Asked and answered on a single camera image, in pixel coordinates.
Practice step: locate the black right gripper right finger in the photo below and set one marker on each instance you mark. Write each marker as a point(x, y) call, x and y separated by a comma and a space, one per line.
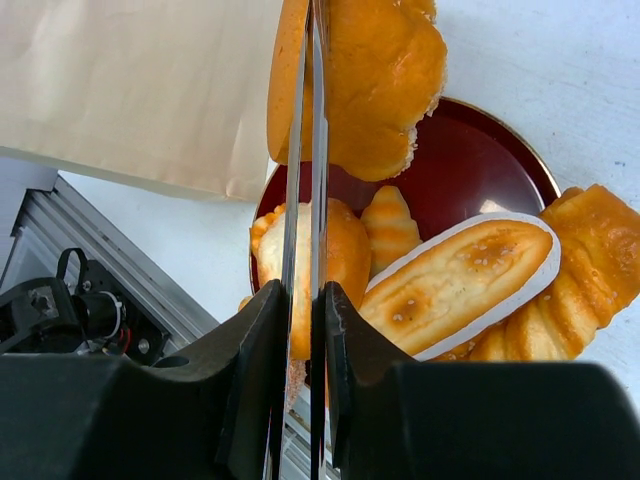
point(393, 417)

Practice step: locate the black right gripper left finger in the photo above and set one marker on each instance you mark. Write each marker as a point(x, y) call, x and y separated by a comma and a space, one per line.
point(213, 410)

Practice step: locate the sugared round bread roll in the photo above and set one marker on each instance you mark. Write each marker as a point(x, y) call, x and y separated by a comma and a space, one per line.
point(348, 254)

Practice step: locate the long braided pastry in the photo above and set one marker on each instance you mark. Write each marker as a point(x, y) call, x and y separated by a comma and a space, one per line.
point(598, 277)

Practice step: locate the cream paper bag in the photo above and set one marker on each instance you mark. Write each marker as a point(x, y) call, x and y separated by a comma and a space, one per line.
point(168, 96)

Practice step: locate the round orange bun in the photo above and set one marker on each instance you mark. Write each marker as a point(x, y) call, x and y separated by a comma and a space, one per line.
point(386, 70)

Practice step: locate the metal tongs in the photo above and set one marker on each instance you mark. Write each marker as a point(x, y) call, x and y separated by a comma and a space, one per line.
point(307, 177)

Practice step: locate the long white-edged bread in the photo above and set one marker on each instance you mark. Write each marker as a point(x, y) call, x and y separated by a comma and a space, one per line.
point(453, 287)

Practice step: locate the small croissant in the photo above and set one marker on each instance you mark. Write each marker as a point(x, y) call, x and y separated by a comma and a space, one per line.
point(390, 228)

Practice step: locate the dark red round plate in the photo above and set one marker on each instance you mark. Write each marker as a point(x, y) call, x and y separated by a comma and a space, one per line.
point(468, 164)

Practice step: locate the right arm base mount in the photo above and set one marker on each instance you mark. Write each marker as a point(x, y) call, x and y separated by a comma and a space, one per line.
point(83, 309)

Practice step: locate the aluminium frame rail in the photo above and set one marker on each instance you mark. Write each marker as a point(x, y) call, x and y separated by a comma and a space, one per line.
point(47, 223)

